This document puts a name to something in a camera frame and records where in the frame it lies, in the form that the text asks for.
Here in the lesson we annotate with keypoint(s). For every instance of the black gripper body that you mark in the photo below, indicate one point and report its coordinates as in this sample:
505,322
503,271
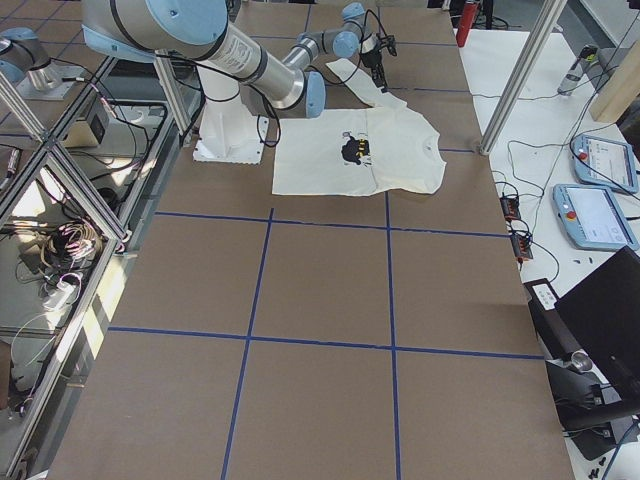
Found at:
371,59

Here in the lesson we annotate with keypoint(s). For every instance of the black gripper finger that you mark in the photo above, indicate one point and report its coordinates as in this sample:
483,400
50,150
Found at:
379,79

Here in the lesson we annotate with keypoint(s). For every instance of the cream long-sleeve cat shirt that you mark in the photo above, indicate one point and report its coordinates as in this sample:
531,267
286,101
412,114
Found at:
358,152

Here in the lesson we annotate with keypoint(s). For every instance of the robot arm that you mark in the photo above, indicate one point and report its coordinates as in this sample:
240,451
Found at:
362,33
199,31

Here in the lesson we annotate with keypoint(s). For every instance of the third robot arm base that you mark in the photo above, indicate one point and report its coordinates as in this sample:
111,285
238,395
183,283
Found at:
28,66

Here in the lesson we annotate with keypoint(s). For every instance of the red fire extinguisher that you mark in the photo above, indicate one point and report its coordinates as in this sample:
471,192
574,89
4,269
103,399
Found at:
466,21

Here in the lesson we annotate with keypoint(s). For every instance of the upper orange adapter box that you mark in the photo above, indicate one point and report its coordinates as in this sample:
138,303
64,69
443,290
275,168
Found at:
510,208

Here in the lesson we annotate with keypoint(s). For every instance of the orange adapter box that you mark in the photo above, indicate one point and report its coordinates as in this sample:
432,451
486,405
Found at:
510,208
521,245

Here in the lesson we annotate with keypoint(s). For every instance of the handheld scanner on stand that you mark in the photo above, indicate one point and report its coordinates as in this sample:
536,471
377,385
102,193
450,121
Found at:
583,63

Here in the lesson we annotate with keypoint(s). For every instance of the lower orange adapter box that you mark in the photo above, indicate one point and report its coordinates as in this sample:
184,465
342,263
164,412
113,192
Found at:
521,245

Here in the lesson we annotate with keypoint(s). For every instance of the upper teach pendant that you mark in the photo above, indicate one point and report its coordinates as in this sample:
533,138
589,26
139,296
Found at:
604,162

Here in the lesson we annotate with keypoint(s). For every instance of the teach pendant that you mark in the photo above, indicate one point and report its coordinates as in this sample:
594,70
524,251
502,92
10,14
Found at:
604,162
592,218

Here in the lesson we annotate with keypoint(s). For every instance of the lower teach pendant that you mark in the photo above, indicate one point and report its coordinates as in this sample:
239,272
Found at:
592,218

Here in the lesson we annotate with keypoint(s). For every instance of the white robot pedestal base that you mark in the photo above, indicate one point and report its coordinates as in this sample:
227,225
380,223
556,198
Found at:
228,131

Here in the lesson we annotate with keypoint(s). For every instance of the aluminium frame post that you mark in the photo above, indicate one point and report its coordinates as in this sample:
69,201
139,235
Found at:
534,44

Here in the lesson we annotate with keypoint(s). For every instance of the aluminium frame rack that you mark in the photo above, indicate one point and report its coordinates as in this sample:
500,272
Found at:
79,180

